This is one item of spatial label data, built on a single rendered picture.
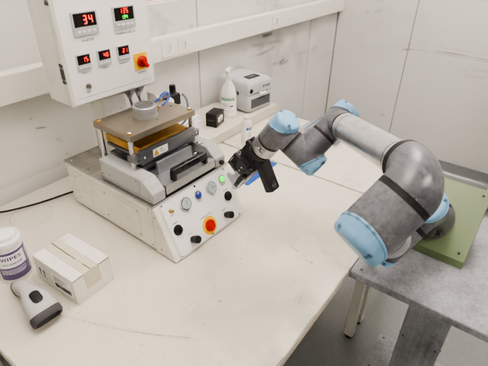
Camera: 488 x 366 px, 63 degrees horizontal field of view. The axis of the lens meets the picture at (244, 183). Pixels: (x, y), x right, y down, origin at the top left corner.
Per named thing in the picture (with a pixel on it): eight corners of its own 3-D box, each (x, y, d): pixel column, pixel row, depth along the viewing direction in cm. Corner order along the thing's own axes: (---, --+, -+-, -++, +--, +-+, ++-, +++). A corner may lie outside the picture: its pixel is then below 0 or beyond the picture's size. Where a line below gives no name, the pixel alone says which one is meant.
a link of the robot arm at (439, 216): (459, 209, 115) (459, 198, 103) (424, 241, 117) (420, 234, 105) (425, 182, 121) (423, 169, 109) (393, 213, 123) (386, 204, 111)
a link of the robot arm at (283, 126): (295, 136, 105) (272, 113, 105) (274, 158, 113) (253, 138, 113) (307, 123, 110) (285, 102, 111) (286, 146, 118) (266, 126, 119)
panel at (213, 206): (181, 259, 122) (157, 205, 117) (240, 214, 142) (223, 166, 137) (184, 260, 121) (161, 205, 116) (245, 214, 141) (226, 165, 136)
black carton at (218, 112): (205, 125, 197) (205, 112, 194) (213, 119, 204) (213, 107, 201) (216, 128, 195) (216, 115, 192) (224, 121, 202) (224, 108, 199)
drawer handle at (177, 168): (170, 179, 121) (168, 168, 119) (203, 160, 131) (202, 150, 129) (174, 181, 120) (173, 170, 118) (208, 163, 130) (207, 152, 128)
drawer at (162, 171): (107, 166, 135) (102, 146, 130) (156, 144, 149) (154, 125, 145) (167, 197, 119) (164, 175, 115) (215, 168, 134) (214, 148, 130)
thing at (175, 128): (107, 144, 130) (102, 117, 125) (157, 123, 145) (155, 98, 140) (141, 160, 121) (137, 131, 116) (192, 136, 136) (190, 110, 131)
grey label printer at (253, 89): (217, 103, 224) (216, 73, 215) (241, 94, 237) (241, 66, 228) (249, 115, 210) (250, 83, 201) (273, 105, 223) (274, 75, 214)
